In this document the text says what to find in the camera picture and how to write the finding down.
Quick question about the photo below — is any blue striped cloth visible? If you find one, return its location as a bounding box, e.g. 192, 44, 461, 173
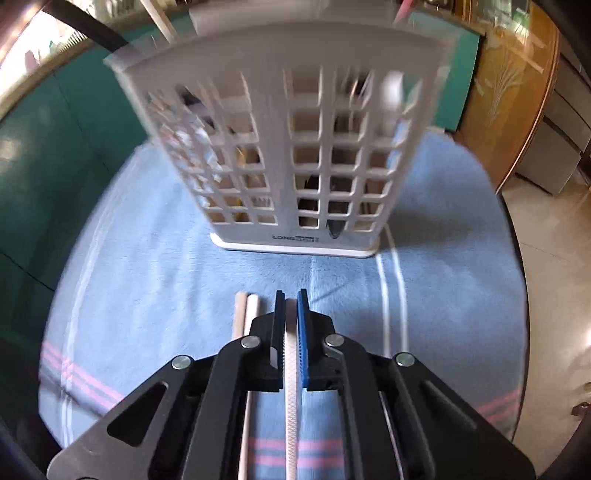
39, 129, 528, 480

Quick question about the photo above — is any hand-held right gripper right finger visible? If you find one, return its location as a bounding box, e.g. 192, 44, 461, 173
297, 288, 536, 480

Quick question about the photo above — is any wooden framed glass door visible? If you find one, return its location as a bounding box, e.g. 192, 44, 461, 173
456, 0, 562, 193

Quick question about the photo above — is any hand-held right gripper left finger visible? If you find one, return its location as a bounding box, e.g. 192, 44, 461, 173
46, 290, 286, 480

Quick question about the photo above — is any black chopstick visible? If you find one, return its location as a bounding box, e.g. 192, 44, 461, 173
58, 0, 129, 52

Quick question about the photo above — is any silver refrigerator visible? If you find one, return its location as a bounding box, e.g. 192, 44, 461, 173
513, 48, 591, 198

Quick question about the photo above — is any white plastic utensil holder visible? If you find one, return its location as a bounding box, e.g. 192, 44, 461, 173
102, 8, 457, 258

